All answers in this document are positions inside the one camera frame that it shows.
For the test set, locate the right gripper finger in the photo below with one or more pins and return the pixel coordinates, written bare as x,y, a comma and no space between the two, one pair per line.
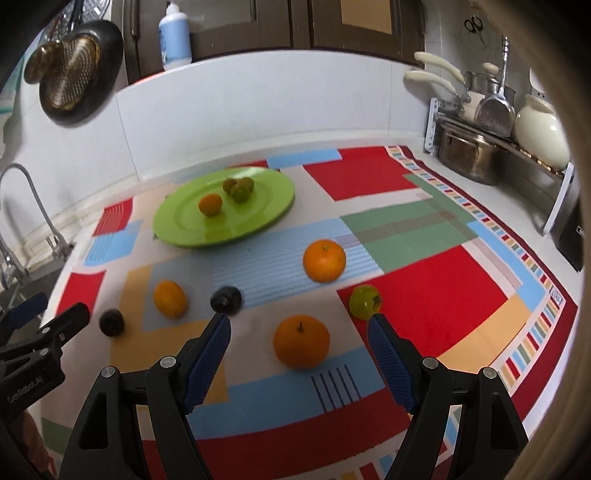
16,317
53,336

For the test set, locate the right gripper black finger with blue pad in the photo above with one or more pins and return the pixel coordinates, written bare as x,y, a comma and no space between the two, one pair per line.
106,442
490,435

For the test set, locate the dark plum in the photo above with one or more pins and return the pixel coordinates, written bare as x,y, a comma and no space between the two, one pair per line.
227,300
111,323

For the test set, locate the oval orange fruit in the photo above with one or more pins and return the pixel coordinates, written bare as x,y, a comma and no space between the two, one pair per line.
170,299

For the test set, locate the green tomato-like fruit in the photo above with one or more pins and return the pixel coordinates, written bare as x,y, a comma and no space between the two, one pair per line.
365,301

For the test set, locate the small orange fruit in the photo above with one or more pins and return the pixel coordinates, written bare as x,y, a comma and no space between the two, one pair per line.
210,205

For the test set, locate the large orange with stem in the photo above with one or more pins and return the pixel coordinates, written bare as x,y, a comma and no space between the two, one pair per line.
301,342

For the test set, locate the small yellow-brown fruit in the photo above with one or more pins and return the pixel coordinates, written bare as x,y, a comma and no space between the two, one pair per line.
228,184

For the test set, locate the small green-yellow fruit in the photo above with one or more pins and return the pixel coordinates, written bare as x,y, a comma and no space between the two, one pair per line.
247,182

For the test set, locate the green plastic plate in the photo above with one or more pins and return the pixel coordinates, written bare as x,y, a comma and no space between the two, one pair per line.
179,222

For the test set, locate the colourful patchwork tablecloth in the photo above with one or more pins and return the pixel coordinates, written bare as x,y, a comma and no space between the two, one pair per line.
302,251

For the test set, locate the green lime on plate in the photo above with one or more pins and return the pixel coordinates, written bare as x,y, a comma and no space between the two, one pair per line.
239,193

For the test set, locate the round orange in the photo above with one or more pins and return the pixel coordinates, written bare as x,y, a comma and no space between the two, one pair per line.
324,261

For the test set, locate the brass mesh strainer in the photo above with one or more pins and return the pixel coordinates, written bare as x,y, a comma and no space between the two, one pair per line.
64,70

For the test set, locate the white metal rack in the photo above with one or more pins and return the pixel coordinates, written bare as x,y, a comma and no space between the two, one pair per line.
441,111

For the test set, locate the steel cooking pot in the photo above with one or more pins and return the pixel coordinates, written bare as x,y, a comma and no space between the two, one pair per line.
471,155

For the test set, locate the black frying pan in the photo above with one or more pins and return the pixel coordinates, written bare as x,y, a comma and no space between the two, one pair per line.
110,41

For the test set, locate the cream ceramic jug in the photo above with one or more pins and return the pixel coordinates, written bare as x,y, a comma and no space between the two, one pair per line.
539,131

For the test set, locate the metal spatula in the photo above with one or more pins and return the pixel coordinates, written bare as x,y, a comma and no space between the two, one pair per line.
494,112

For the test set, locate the blue white bottle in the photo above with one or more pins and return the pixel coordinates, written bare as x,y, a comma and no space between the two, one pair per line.
174,38

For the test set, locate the dark wooden cabinet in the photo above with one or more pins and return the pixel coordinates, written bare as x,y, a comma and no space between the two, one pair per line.
390,29

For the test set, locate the cream-handled saucepan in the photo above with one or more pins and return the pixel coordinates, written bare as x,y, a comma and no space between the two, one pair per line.
467,100

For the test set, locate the scissors on wall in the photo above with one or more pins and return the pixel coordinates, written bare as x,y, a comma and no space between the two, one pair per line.
475,26

